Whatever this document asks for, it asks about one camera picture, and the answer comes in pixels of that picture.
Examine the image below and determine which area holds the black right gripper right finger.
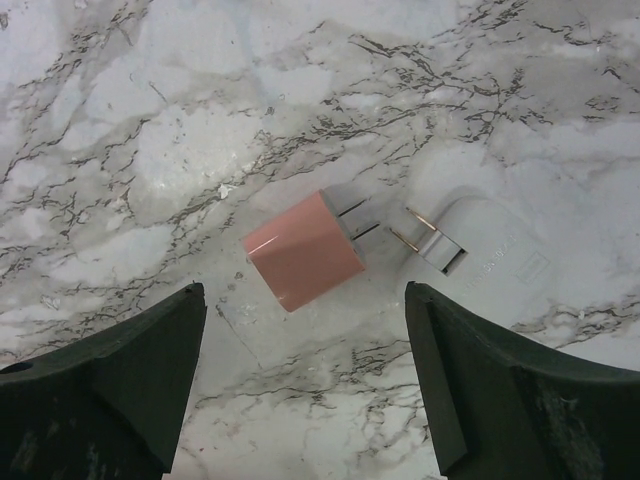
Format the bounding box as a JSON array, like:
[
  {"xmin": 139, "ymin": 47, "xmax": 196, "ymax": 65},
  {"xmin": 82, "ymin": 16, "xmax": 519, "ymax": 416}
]
[{"xmin": 405, "ymin": 282, "xmax": 639, "ymax": 479}]

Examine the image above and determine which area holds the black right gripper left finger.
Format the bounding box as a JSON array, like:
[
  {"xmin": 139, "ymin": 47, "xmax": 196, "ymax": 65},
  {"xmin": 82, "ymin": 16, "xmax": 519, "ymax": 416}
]
[{"xmin": 1, "ymin": 283, "xmax": 207, "ymax": 479}]

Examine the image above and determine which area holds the small pink charger adapter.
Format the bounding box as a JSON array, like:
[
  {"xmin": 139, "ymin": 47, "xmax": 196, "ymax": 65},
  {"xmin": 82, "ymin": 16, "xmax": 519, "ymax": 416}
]
[{"xmin": 242, "ymin": 184, "xmax": 380, "ymax": 313}]

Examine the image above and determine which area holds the white usb charger plug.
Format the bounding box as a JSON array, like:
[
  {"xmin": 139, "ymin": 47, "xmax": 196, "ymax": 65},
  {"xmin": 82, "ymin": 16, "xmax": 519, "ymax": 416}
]
[{"xmin": 390, "ymin": 196, "xmax": 554, "ymax": 328}]

